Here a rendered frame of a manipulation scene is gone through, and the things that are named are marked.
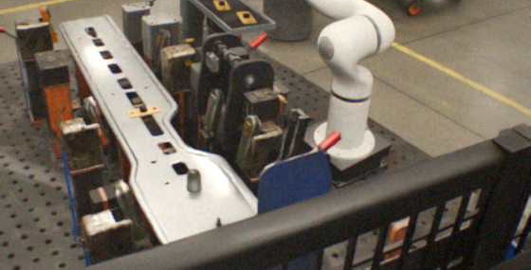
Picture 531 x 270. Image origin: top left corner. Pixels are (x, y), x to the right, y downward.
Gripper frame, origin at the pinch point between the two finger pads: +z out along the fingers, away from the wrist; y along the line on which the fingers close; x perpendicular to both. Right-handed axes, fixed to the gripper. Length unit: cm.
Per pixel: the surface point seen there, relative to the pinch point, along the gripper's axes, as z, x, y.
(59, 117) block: -51, -78, 0
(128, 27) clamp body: -35, -40, -8
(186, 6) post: -42.3, -24.1, 4.4
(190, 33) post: -35.0, -28.7, 9.8
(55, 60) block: -60, -67, -9
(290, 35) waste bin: 185, 80, 15
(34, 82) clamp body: -33, -75, -20
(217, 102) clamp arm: -88, -53, 39
